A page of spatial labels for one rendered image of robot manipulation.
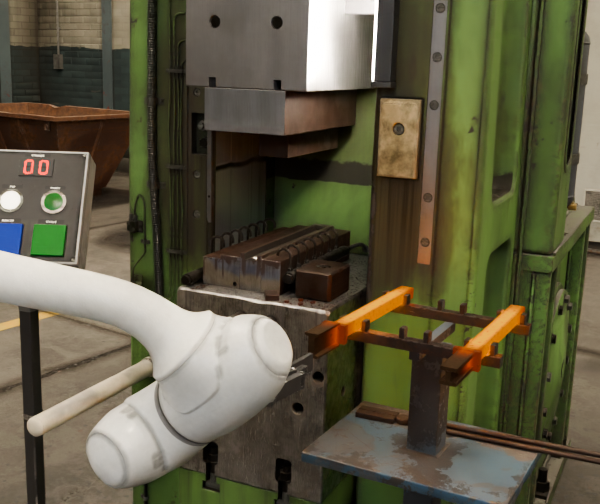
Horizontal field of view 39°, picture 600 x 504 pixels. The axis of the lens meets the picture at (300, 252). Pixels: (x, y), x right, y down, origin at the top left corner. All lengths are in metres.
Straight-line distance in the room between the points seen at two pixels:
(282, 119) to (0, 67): 9.66
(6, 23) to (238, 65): 9.64
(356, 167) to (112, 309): 1.41
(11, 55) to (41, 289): 10.53
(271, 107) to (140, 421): 0.97
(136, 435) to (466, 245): 1.04
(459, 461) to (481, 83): 0.77
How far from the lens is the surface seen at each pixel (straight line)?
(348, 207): 2.33
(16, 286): 1.03
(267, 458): 2.00
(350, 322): 1.56
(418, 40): 1.89
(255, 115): 1.88
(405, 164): 1.88
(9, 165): 2.14
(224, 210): 2.18
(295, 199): 2.39
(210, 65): 1.93
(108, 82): 10.81
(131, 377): 2.24
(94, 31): 10.98
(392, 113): 1.88
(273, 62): 1.86
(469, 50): 1.87
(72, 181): 2.08
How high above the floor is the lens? 1.43
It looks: 13 degrees down
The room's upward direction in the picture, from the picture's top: 2 degrees clockwise
